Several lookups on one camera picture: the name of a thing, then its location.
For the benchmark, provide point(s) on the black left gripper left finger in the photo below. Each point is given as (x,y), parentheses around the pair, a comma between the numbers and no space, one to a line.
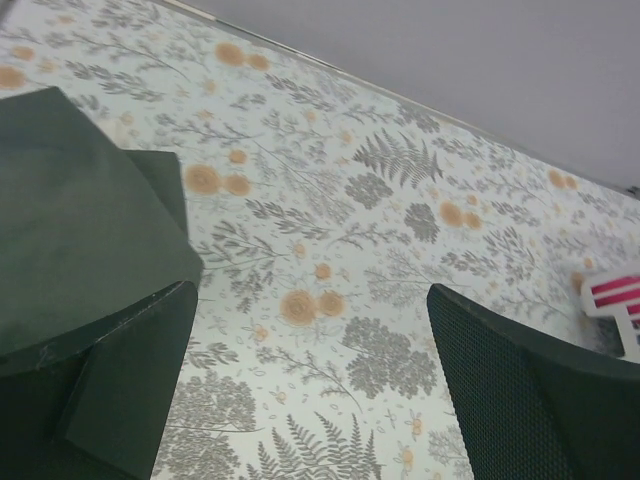
(92,403)

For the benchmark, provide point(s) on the white plastic laundry basket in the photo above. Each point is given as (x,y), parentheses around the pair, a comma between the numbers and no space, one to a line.
(627,324)

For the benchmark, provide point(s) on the grey t shirt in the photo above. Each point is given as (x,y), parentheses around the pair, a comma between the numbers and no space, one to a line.
(87,228)

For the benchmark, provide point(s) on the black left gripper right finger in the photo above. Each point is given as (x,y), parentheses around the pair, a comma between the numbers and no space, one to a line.
(529,405)

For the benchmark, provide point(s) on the floral patterned table mat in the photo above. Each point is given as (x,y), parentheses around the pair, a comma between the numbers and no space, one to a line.
(323,212)

